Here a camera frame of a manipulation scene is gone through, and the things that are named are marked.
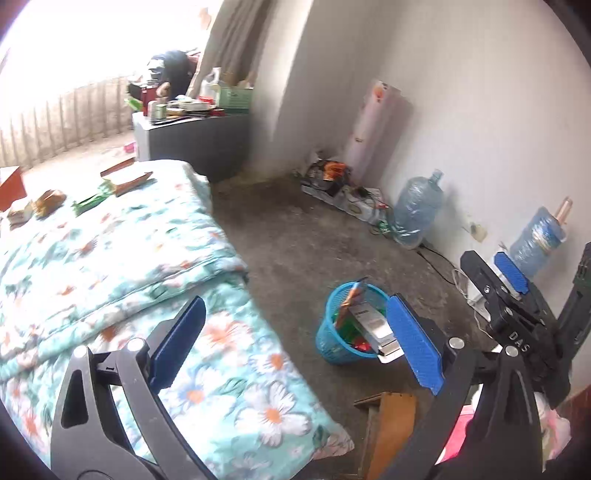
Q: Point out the green plastic basket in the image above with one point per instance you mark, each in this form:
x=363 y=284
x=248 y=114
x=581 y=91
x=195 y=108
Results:
x=235 y=99

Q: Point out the orange red snack packet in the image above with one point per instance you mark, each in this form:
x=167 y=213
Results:
x=127 y=178

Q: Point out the beige curtain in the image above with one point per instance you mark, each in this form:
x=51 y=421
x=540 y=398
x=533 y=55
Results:
x=244 y=37

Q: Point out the floral quilted blanket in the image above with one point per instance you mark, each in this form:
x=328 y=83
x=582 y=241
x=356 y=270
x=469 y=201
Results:
x=138 y=258

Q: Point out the red plastic bag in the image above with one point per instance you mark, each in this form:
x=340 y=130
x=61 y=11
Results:
x=364 y=345

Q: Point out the red thermos bottle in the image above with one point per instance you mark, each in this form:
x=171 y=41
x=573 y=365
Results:
x=149 y=99

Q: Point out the person's pink clothing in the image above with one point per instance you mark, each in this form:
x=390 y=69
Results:
x=455 y=438

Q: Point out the water jug with pump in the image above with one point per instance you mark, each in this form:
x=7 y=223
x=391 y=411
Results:
x=538 y=240

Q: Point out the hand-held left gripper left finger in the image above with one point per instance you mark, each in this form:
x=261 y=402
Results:
x=178 y=344

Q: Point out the small brown striped packet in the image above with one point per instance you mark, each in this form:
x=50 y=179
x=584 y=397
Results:
x=48 y=201

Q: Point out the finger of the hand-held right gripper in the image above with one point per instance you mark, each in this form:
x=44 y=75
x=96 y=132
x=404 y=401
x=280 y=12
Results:
x=480 y=277
x=510 y=273

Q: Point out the clear blue water jug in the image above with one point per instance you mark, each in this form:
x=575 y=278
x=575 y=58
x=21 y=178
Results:
x=415 y=212

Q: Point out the metal window railing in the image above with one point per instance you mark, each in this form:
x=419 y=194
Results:
x=60 y=120

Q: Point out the tall white carton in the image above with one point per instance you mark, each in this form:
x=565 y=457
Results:
x=378 y=134

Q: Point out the white plastic jug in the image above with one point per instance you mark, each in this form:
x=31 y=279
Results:
x=210 y=87

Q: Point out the wall socket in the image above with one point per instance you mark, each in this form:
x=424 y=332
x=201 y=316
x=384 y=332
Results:
x=476 y=231

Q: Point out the black bag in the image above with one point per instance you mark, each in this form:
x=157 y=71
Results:
x=173 y=69

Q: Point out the grey cabinet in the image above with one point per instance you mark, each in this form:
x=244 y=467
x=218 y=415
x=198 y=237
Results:
x=198 y=143

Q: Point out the orange cardboard box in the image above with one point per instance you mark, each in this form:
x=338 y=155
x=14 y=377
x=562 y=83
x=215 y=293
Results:
x=9 y=187

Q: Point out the bright green packet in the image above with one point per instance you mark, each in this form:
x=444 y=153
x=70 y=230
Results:
x=90 y=201

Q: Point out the pink orange snack bag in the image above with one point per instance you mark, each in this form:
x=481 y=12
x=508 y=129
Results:
x=354 y=295

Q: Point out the blue plastic basket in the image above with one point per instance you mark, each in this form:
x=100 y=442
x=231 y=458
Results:
x=330 y=342

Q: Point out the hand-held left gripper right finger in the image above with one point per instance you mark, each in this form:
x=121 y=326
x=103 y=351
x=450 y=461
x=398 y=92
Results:
x=415 y=344

